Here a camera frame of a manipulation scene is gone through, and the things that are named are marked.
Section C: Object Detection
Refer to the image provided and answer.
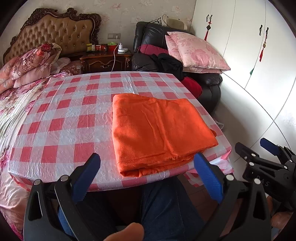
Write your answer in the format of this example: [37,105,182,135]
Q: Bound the tufted leather carved headboard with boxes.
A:
[3,8,102,64]

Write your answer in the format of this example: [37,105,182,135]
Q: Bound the beige device behind armchair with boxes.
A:
[162,14,190,30]

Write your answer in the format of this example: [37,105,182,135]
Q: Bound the black leather armchair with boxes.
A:
[131,21,223,114]

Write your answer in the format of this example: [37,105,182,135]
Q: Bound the white cable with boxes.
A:
[112,49,121,73]

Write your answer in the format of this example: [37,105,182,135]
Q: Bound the carved wooden nightstand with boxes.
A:
[80,50,133,73]

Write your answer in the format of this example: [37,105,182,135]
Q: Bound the orange pants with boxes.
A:
[112,94,219,178]

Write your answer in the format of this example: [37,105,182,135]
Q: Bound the red white checked tablecloth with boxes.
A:
[7,71,234,193]

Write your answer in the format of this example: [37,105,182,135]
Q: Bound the red tassel ornament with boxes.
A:
[258,35,269,62]
[204,23,213,41]

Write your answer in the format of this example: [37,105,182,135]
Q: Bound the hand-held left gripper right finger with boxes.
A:
[194,152,271,241]

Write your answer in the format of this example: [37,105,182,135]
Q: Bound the person's right leg in jeans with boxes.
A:
[141,176,210,241]

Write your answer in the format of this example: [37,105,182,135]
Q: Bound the tan shoe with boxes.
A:
[104,222,145,241]

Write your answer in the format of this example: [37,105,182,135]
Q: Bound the pink floral pillow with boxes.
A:
[167,31,231,71]
[165,35,223,74]

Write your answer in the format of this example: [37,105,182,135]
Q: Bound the dark red cushion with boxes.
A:
[138,44,169,55]

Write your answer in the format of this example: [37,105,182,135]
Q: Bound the mauve floral pillow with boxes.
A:
[60,61,84,76]

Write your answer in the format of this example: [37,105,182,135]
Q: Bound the bed with floral sheet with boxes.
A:
[0,72,70,241]

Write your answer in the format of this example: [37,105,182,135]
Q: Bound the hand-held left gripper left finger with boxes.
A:
[23,152,102,241]

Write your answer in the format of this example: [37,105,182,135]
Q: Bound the white wardrobe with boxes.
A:
[192,0,296,176]

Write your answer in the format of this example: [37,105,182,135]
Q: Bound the red blanket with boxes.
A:
[181,77,203,99]

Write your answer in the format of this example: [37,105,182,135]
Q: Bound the black clothing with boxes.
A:
[150,53,184,80]

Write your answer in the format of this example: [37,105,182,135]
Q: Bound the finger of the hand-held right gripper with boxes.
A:
[234,142,260,166]
[259,138,293,167]

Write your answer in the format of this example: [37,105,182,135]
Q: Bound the peach floral folded quilt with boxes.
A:
[0,57,21,94]

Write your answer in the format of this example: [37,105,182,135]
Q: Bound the stack of floral pillows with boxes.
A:
[10,43,62,80]

